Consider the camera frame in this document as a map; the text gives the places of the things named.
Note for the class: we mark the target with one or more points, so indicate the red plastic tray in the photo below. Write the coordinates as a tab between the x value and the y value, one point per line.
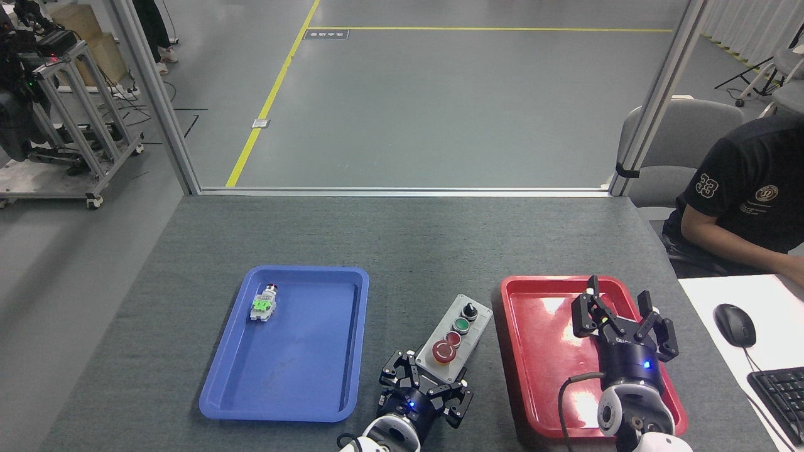
540	351

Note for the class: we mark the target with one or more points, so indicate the grey control box with buttons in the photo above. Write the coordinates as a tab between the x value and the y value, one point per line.
455	333

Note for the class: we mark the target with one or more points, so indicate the white desk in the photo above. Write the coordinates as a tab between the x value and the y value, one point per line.
772	295

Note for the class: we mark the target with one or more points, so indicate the brown cardboard box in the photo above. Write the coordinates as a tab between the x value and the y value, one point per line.
103	53

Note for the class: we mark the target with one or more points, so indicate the black tripod stand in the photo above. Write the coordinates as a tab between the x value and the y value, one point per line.
750	72

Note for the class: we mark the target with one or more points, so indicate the white green push button switch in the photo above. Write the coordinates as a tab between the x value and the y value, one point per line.
264	304

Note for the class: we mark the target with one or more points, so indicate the aluminium frame cart on wheels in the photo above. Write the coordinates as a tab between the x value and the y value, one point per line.
88	125

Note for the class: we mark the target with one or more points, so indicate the small metal floor plate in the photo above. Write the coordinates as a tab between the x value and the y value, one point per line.
260	123

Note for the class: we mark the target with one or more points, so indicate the white curtain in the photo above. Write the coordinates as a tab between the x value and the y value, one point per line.
754	25

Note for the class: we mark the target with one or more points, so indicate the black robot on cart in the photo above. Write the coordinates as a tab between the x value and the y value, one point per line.
16	94

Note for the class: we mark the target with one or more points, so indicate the black computer mouse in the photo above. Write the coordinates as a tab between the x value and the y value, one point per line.
735	325

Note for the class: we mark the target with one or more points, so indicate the seated person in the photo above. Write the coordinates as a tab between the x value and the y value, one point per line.
747	188

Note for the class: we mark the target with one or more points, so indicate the black keyboard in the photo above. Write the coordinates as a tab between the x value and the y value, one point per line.
782	398

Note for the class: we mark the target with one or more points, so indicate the grey chair on wheels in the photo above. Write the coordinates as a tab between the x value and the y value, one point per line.
788	81

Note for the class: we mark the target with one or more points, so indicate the grey office chair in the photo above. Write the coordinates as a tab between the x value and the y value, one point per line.
675	144

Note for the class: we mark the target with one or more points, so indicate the silver aluminium post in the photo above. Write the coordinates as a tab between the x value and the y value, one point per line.
157	94
659	94

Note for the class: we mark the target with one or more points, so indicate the blue plastic tray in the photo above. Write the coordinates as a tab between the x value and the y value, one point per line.
301	351

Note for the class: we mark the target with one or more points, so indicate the walking person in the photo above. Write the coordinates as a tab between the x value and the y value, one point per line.
151	25

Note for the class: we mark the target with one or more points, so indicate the silver aluminium rail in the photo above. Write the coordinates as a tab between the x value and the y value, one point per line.
402	191

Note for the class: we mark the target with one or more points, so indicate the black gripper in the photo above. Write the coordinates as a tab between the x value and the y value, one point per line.
414	407
631	367

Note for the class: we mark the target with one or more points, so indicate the person's forearm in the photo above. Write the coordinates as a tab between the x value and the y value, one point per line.
735	242

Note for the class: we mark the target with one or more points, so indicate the dark floor plate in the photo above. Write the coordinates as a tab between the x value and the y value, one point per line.
326	34

